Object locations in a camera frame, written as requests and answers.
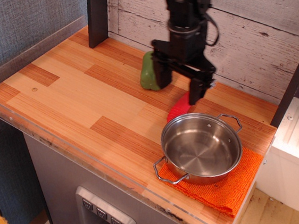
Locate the red handled metal fork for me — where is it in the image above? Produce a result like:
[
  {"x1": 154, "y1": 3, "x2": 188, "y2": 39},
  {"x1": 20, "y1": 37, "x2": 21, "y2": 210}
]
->
[{"x1": 167, "y1": 92, "x2": 195, "y2": 122}]

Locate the clear acrylic edge guard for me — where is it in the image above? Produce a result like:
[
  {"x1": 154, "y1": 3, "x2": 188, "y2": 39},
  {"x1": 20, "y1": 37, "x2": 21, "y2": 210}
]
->
[{"x1": 0, "y1": 94, "x2": 232, "y2": 224}]

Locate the orange woven cloth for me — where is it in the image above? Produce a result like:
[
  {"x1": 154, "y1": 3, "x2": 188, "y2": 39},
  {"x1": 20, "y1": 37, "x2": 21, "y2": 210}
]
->
[{"x1": 166, "y1": 147, "x2": 263, "y2": 218}]

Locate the white toy sink unit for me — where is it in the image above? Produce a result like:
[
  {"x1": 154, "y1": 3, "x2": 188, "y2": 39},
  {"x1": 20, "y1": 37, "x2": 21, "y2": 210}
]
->
[{"x1": 256, "y1": 98, "x2": 299, "y2": 211}]

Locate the stainless steel pot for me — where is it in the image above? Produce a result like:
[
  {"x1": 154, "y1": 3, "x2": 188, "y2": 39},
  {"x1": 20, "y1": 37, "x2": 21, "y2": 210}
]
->
[{"x1": 154, "y1": 113, "x2": 243, "y2": 185}]

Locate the green toy bell pepper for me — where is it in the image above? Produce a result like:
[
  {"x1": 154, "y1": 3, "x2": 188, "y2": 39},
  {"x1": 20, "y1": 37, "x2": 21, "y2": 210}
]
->
[{"x1": 140, "y1": 51, "x2": 160, "y2": 91}]

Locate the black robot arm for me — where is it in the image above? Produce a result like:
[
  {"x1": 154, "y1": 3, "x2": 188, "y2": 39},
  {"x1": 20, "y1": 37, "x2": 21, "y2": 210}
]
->
[{"x1": 151, "y1": 0, "x2": 216, "y2": 105}]

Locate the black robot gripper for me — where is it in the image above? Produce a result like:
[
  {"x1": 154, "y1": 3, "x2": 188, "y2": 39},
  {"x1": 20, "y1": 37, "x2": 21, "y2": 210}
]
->
[{"x1": 152, "y1": 20, "x2": 216, "y2": 105}]

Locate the grey toy fridge cabinet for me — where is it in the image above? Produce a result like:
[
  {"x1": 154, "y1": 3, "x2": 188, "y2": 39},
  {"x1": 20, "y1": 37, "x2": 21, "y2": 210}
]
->
[{"x1": 24, "y1": 135, "x2": 177, "y2": 224}]

